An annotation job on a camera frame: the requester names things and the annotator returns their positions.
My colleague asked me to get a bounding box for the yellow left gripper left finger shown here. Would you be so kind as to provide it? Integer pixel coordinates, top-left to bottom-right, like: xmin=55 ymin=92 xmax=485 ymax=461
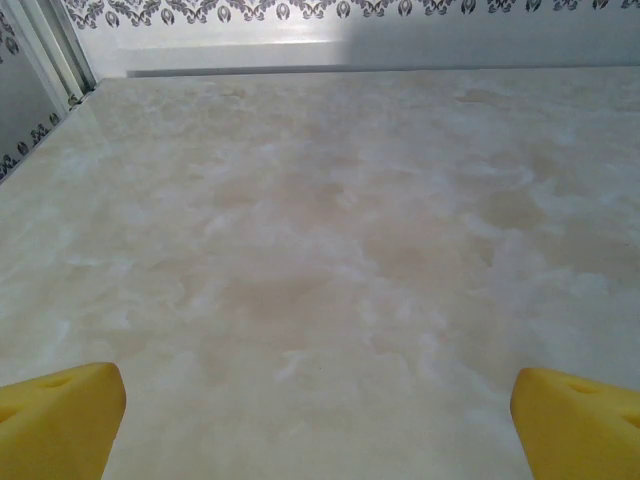
xmin=0 ymin=362 xmax=128 ymax=480

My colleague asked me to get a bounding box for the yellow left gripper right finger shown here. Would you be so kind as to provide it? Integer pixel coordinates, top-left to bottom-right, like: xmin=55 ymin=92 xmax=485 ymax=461
xmin=509 ymin=366 xmax=640 ymax=480

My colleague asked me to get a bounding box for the aluminium frame rail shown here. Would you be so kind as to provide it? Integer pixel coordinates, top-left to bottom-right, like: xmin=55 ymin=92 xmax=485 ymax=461
xmin=94 ymin=38 xmax=640 ymax=80

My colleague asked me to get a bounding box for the aluminium frame corner post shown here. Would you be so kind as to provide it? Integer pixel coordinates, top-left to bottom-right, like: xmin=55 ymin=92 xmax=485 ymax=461
xmin=7 ymin=0 xmax=97 ymax=114

